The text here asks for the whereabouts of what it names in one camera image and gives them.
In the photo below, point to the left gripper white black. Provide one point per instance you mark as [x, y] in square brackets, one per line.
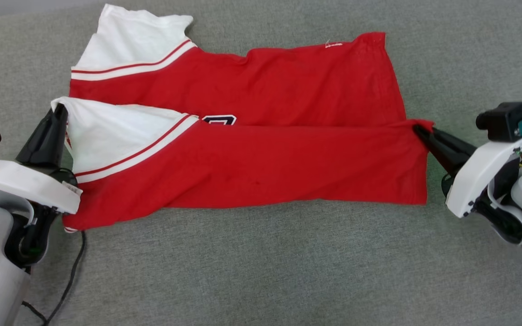
[25, 183]

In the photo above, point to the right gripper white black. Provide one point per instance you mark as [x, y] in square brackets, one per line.
[478, 176]

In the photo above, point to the red and white basketball jersey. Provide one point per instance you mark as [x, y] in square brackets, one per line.
[265, 158]

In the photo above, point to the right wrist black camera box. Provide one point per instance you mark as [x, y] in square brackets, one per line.
[505, 120]

